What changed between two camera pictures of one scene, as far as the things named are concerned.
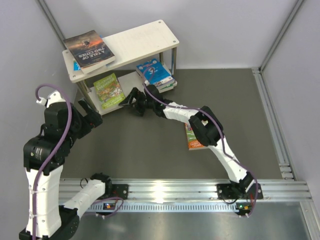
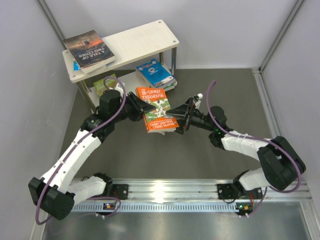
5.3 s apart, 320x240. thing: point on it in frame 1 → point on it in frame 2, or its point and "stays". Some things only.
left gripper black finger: (87, 108) → (142, 106)
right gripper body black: (142, 101) → (187, 123)
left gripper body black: (84, 124) → (131, 110)
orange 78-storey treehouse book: (193, 142) → (157, 121)
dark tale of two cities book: (89, 51) stays
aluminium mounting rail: (180, 195) stays
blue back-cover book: (154, 72) stays
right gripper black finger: (139, 110) → (180, 129)
